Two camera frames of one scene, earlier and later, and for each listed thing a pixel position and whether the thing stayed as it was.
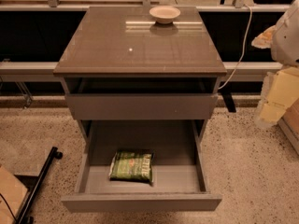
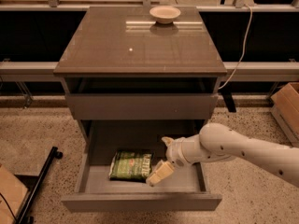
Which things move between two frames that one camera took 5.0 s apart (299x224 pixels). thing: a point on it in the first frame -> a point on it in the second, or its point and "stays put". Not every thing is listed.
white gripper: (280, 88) -> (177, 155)
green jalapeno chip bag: (133, 165) stays put
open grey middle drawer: (181, 181) stays put
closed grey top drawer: (141, 106) stays put
